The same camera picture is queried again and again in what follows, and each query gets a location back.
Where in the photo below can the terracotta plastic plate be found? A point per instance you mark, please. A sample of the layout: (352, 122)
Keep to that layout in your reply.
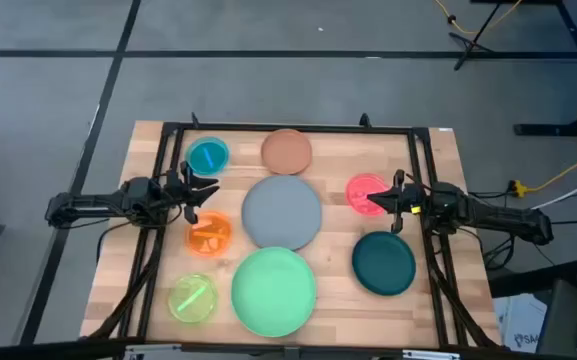
(286, 151)

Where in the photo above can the red translucent small plate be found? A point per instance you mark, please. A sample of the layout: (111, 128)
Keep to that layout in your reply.
(357, 200)

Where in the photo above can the black tripod stand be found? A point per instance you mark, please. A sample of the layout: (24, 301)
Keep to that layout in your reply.
(473, 44)

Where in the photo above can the dark green plastic plate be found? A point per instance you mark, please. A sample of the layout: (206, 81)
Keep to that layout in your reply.
(384, 263)

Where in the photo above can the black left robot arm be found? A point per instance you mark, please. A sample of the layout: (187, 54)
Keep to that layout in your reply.
(93, 202)

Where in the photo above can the white printed box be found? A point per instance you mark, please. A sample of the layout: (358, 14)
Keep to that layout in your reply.
(523, 320)

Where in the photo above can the black aluminium table frame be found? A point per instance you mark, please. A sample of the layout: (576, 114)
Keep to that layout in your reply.
(318, 128)

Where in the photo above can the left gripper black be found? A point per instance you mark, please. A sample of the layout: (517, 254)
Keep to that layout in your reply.
(177, 189)

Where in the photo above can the black desk frame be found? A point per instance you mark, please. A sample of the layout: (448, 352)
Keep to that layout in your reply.
(558, 130)

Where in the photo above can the teal translucent small plate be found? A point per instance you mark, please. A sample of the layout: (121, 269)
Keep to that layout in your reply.
(218, 150)

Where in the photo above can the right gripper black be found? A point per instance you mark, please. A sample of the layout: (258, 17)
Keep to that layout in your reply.
(404, 200)

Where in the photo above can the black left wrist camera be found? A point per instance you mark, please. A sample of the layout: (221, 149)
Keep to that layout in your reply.
(140, 189)

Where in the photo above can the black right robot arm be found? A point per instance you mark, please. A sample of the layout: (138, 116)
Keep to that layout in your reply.
(493, 215)

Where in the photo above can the orange translucent small plate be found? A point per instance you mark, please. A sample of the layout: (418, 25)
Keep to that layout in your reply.
(209, 235)

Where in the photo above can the silver metal bracket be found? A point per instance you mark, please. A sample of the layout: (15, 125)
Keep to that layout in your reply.
(430, 355)
(153, 350)

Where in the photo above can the large grey plastic plate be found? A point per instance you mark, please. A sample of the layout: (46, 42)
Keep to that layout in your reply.
(281, 212)

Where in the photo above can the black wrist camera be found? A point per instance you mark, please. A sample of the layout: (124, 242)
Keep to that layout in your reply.
(140, 189)
(448, 196)

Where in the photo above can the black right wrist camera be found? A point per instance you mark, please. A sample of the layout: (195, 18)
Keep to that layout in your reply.
(448, 196)

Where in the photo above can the yellow-green translucent small plate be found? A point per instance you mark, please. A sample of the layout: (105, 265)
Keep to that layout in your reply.
(193, 298)

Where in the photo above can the large light green plate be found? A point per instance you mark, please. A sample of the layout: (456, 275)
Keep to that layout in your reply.
(273, 292)

